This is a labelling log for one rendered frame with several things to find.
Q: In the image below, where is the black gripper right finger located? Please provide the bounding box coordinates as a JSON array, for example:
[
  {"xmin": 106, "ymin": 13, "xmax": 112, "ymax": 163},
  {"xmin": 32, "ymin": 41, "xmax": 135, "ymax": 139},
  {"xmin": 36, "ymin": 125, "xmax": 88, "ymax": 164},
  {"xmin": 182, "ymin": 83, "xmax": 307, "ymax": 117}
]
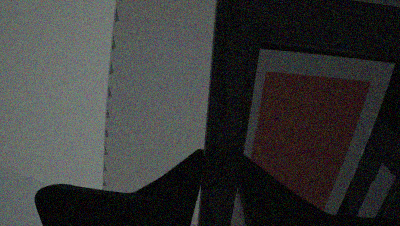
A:
[{"xmin": 236, "ymin": 155, "xmax": 400, "ymax": 226}]

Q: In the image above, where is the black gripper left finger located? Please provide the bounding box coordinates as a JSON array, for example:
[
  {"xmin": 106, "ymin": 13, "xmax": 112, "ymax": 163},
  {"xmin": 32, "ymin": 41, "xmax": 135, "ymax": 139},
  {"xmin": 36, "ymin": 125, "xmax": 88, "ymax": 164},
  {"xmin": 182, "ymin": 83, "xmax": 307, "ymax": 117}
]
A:
[{"xmin": 34, "ymin": 149, "xmax": 204, "ymax": 226}]

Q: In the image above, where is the black picture frame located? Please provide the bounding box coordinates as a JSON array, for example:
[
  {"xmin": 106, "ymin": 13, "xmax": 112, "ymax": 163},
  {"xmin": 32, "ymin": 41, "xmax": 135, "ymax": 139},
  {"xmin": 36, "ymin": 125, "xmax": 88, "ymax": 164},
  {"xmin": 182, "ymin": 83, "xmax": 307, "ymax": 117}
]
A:
[{"xmin": 197, "ymin": 0, "xmax": 400, "ymax": 226}]

